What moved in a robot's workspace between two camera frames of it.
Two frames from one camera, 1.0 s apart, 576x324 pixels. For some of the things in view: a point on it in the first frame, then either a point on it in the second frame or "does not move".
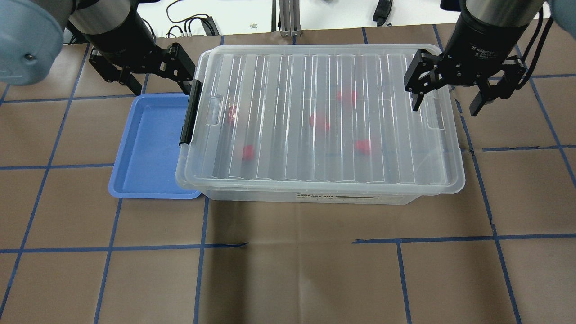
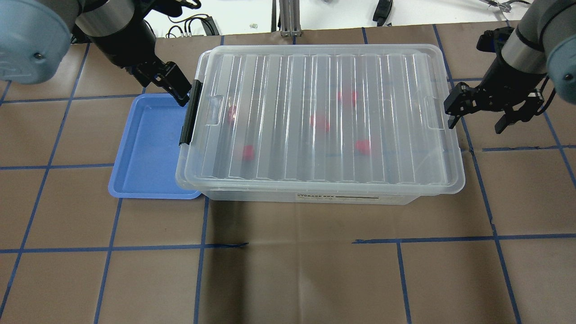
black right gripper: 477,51 → 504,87
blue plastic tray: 146,166 does not move
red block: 248,152 does not move
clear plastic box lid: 319,118 does not move
